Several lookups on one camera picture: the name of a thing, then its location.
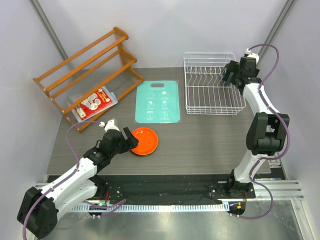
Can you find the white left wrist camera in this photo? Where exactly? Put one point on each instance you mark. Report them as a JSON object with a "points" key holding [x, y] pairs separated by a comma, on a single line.
{"points": [[109, 125]]}

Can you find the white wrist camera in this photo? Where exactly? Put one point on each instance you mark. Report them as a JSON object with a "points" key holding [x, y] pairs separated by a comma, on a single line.
{"points": [[248, 53], [109, 125]]}

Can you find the dark teal plate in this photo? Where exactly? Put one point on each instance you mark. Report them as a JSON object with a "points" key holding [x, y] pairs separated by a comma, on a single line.
{"points": [[226, 81]]}

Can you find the white wire dish rack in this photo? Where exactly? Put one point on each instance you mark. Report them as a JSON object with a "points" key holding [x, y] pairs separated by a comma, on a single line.
{"points": [[205, 92]]}

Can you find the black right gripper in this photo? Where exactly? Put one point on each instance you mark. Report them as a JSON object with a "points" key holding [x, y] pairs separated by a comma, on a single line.
{"points": [[233, 67]]}

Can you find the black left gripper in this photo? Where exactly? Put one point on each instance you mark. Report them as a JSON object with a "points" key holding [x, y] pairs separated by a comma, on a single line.
{"points": [[131, 140]]}

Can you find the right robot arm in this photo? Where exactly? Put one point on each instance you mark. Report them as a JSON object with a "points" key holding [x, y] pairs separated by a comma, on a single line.
{"points": [[267, 133]]}

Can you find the red book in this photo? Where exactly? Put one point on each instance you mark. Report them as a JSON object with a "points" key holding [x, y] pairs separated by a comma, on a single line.
{"points": [[93, 103]]}

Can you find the orange plate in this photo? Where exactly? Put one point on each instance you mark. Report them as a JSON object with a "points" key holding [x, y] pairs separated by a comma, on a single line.
{"points": [[148, 140]]}

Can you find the lime green plate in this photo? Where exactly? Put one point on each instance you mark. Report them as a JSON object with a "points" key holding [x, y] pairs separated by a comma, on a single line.
{"points": [[146, 155]]}

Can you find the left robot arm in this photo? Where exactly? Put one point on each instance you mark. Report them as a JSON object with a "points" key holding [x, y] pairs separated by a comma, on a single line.
{"points": [[41, 209]]}

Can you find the teal shirt folding board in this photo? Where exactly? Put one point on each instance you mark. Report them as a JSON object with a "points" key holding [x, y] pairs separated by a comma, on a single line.
{"points": [[157, 102]]}

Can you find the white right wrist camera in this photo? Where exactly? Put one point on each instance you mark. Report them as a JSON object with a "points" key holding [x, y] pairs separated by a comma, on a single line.
{"points": [[248, 53]]}

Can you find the orange wooden shelf rack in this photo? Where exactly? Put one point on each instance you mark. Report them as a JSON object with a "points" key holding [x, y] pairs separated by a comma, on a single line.
{"points": [[104, 64]]}

